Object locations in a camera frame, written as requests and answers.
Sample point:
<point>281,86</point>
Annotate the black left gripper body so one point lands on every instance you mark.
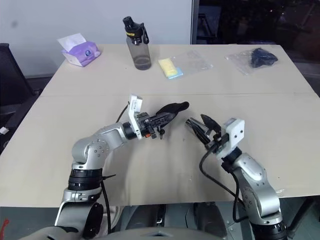
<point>148,124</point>

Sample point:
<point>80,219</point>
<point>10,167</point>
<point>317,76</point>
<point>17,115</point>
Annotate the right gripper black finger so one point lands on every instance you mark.
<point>202,138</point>
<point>210,122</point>

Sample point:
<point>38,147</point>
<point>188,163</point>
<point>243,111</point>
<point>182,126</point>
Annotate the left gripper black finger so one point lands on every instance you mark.
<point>165,122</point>
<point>165,115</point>

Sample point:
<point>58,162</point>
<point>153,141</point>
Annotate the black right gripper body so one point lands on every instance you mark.
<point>220,141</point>

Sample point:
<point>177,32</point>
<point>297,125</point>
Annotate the shiny metal cup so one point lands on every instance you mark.
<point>193,124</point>

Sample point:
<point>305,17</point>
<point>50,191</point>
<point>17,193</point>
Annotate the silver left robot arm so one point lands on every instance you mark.
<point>100,145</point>

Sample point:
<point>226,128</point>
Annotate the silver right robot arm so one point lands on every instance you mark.
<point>257,185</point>

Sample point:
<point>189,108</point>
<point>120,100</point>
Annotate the yellow blue sponge cloth pack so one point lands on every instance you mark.
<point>169,68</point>

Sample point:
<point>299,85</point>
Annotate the clear plastic bag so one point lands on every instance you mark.
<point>195,63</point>
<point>240,61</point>

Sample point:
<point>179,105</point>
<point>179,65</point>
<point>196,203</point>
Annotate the grey sports water bottle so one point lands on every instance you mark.
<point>141,52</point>

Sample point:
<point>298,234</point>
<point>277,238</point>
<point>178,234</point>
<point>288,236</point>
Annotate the black cloth bundle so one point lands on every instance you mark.
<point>262,58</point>

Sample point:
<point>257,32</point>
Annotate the purple tissue pack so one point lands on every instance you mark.
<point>82,53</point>

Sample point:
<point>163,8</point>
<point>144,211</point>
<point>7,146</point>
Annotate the grey robot torso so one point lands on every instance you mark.
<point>160,235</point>

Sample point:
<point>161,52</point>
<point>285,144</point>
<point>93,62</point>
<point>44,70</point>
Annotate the dark glass partition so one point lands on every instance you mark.
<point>262,20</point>

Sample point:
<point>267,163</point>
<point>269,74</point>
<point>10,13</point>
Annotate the black mesh chair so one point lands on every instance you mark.
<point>10,75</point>

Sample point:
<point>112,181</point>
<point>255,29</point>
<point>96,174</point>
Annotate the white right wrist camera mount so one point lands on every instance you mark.
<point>236,132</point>

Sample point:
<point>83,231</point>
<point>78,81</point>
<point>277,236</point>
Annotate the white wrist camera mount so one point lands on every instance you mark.
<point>236,132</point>
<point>136,105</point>

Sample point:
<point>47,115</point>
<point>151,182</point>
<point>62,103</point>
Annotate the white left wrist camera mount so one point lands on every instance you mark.
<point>136,105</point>

